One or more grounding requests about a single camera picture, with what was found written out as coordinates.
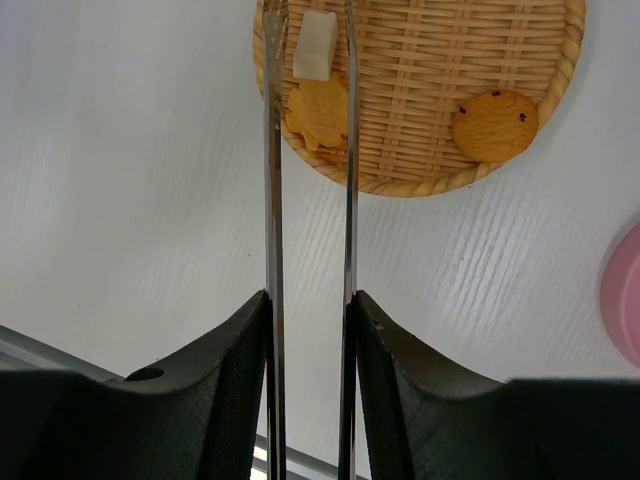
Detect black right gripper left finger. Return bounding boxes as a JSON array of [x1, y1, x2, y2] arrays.
[[1, 291, 268, 479]]

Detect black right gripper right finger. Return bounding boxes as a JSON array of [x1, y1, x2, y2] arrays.
[[355, 292, 639, 479]]

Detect white cheese block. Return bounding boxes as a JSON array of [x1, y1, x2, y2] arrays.
[[293, 10, 339, 82]]

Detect steel serving tongs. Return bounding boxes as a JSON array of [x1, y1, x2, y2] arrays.
[[262, 1, 359, 479]]

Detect pink round lid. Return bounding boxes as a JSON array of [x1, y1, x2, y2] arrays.
[[599, 223, 639, 366]]

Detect round chocolate chip cookie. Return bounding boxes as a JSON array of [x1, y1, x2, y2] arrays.
[[451, 89, 539, 163]]

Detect leaf-shaped orange cookie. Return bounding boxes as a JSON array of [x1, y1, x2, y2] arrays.
[[286, 73, 348, 151]]

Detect aluminium mounting rail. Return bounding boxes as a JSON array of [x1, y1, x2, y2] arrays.
[[1, 326, 338, 479]]

